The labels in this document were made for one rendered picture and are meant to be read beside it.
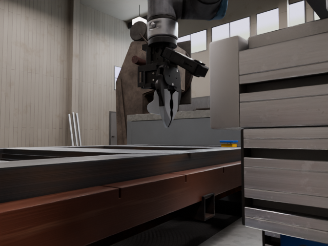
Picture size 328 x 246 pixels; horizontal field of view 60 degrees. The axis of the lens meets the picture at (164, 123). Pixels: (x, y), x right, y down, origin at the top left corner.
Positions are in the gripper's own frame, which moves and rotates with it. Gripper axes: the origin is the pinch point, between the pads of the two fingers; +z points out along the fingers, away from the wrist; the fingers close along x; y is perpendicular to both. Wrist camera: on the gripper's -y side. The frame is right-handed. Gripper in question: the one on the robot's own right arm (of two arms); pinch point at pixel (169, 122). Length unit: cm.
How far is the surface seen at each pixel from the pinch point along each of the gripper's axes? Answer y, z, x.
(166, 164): -5.3, 9.1, 9.1
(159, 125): 61, -4, -81
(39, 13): 937, -464, -531
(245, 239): -16.4, 25.4, -4.5
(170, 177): -9.7, 10.8, 14.4
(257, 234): -17.5, 25.4, -9.5
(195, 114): 37, -9, -81
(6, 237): -9.8, 13.2, 42.4
